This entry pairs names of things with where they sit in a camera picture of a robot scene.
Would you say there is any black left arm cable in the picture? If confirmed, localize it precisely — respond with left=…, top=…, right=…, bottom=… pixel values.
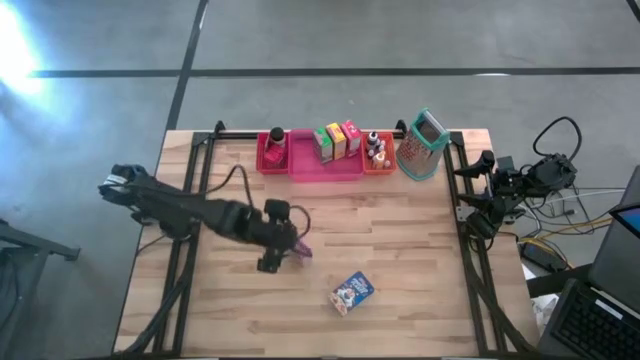
left=199, top=163, right=312, bottom=239

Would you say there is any computer monitor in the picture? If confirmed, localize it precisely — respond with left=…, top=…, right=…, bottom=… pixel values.
left=587, top=164, right=640, bottom=301

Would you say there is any yellow floor cable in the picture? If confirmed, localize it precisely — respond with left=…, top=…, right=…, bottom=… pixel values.
left=519, top=219, right=614, bottom=244

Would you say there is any small yellow carton box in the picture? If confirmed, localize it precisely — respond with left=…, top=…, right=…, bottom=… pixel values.
left=325, top=122, right=348, bottom=160

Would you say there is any white floor cable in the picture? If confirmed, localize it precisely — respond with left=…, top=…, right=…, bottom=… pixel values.
left=524, top=187, right=626, bottom=209

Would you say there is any black aluminium rig frame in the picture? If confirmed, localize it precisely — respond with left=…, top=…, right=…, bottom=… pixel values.
left=113, top=119, right=544, bottom=359

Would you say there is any Raisin Bran cereal box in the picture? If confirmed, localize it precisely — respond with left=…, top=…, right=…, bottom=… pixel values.
left=293, top=237, right=314, bottom=260

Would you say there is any black metal stand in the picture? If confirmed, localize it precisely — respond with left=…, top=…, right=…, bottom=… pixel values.
left=0, top=219, right=82, bottom=360

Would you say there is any black floor cable bundle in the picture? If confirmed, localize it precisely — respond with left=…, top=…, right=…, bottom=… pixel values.
left=514, top=179, right=626, bottom=236

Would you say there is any small orange plastic basket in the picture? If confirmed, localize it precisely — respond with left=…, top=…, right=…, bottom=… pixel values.
left=360, top=130, right=398, bottom=176

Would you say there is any small red plastic basket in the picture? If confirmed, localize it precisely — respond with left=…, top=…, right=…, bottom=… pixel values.
left=255, top=130, right=291, bottom=176

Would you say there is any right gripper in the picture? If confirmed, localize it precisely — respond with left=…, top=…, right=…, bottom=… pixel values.
left=452, top=149, right=526, bottom=214

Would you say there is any white crumpled bag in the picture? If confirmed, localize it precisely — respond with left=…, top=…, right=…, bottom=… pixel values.
left=529, top=293, right=561, bottom=334

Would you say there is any black keyboard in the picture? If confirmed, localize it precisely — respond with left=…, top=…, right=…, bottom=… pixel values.
left=554, top=287, right=640, bottom=360

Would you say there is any pink plastic tray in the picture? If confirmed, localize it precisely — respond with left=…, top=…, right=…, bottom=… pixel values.
left=287, top=128, right=365, bottom=183

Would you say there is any Frosted Flakes cereal box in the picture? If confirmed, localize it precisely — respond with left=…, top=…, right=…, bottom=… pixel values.
left=328, top=270, right=376, bottom=317

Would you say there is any small red cereal box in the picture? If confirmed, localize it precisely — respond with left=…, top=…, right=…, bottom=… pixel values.
left=340, top=119, right=362, bottom=157

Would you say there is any steel box grater teal trim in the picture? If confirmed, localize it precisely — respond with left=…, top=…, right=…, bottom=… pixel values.
left=395, top=107, right=451, bottom=182

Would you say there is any black power brick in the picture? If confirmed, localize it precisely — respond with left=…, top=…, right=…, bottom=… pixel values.
left=519, top=241, right=569, bottom=274

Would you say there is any small green carton box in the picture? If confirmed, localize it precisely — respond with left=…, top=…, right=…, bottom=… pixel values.
left=312, top=127, right=334, bottom=165

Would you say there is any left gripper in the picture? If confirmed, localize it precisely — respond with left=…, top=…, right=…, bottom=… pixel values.
left=249, top=217, right=301, bottom=275

